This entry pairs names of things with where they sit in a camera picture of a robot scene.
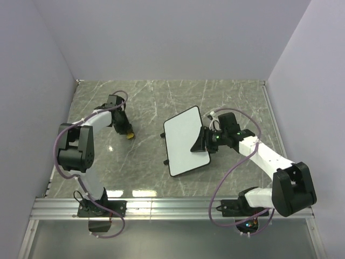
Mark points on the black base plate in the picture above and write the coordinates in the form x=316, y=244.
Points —
x=115, y=208
x=237, y=208

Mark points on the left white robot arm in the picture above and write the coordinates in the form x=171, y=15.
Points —
x=73, y=149

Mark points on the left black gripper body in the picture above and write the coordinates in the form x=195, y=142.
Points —
x=123, y=124

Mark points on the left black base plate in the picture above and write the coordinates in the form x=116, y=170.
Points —
x=115, y=208

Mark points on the small white whiteboard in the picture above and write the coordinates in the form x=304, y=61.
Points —
x=180, y=133

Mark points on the aluminium rail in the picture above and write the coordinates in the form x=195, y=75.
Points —
x=275, y=124
x=183, y=208

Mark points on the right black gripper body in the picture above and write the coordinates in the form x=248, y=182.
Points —
x=215, y=139

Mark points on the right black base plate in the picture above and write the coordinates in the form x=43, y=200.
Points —
x=237, y=208

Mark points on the aluminium right side rail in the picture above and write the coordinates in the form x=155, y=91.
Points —
x=275, y=124

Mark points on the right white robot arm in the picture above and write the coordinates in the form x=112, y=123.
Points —
x=292, y=187

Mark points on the aluminium front rail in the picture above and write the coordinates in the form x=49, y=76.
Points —
x=183, y=208

